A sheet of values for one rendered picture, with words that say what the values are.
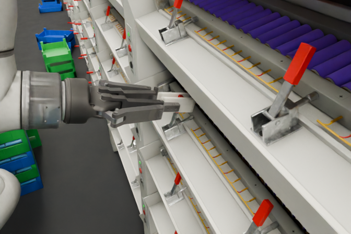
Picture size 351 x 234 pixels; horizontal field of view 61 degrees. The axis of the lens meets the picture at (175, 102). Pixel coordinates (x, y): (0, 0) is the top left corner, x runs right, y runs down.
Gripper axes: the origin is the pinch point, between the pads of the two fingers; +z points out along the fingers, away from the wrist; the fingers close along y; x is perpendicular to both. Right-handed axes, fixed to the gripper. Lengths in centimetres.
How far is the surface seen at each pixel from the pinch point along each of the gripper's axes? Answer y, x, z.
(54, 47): -216, -70, -8
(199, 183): 13.9, -7.7, 0.7
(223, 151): 12.0, -2.7, 4.8
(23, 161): -73, -73, -28
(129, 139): -50, -46, 11
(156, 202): -15.7, -45.5, 11.4
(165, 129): -0.8, -6.7, -0.3
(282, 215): 26.3, -2.2, 5.6
